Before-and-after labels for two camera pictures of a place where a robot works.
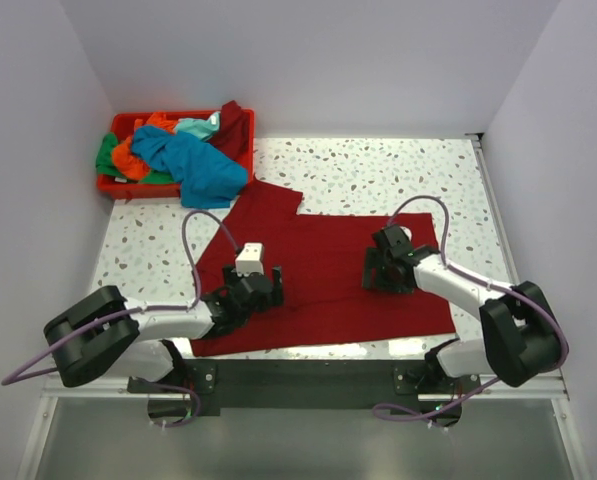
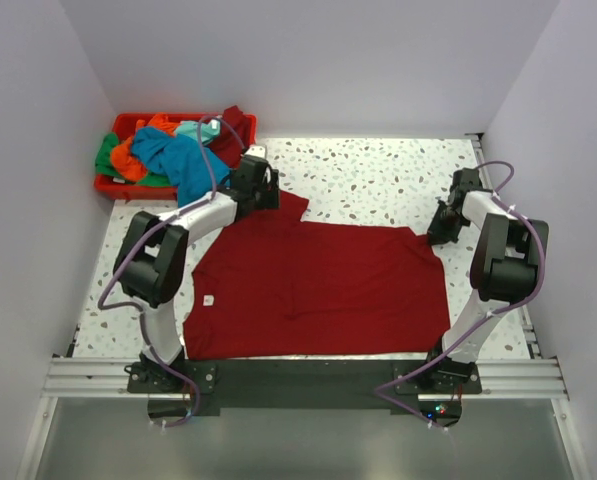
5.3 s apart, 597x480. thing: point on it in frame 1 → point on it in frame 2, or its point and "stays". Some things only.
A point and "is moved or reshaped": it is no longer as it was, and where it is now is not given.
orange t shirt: [123, 154] stays
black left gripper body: [267, 300] → [267, 199]
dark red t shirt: [323, 259] is moved or reshaped
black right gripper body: [386, 281] → [445, 225]
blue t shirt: [206, 177] stays
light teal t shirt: [204, 129] stays
